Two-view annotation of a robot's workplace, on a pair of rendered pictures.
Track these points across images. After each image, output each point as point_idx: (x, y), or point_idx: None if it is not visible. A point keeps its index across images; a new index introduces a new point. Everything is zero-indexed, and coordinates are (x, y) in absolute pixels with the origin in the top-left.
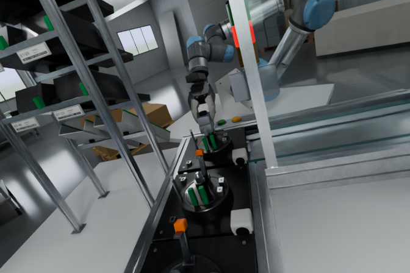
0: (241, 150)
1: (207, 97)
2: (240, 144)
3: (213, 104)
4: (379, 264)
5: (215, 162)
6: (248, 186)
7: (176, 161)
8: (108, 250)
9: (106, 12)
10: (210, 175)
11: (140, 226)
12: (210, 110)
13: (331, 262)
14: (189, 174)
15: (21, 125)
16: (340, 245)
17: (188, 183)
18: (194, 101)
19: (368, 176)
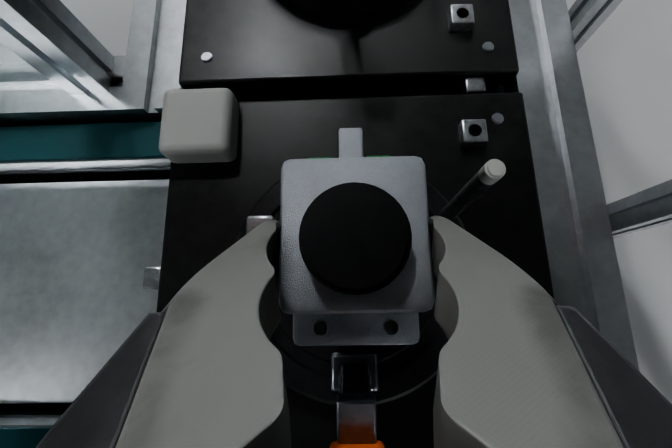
0: (179, 124)
1: (217, 443)
2: (193, 250)
3: (167, 306)
4: None
5: (325, 120)
6: None
7: (583, 215)
8: None
9: None
10: None
11: (609, 45)
12: (246, 249)
13: None
14: (446, 60)
15: None
16: None
17: (434, 10)
18: (519, 425)
19: None
